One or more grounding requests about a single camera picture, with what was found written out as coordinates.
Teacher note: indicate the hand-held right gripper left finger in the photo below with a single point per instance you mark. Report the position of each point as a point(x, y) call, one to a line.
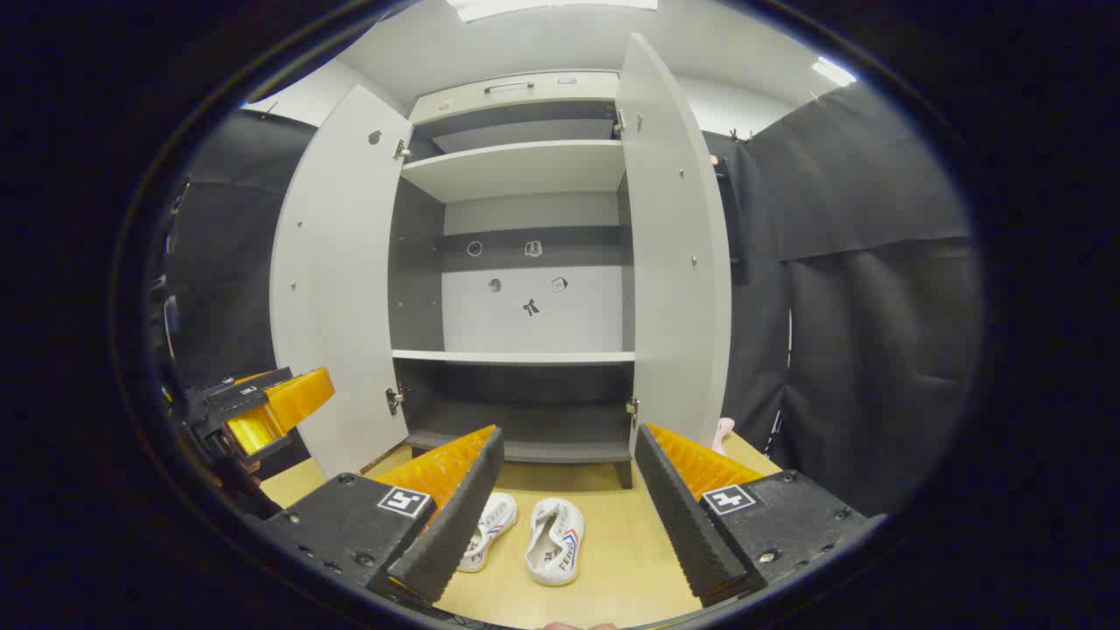
point(455, 534)

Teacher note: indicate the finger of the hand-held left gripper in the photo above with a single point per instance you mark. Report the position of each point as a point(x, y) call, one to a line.
point(297, 398)
point(254, 433)

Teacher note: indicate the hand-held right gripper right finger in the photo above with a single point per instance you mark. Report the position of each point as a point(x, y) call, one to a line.
point(682, 525)

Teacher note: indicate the white shoe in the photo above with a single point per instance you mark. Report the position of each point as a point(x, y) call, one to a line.
point(494, 516)
point(556, 551)

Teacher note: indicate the grey shoe cabinet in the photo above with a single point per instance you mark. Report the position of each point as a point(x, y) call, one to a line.
point(525, 166)

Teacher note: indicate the ceiling light panel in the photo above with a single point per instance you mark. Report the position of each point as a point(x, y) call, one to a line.
point(542, 7)
point(833, 72)

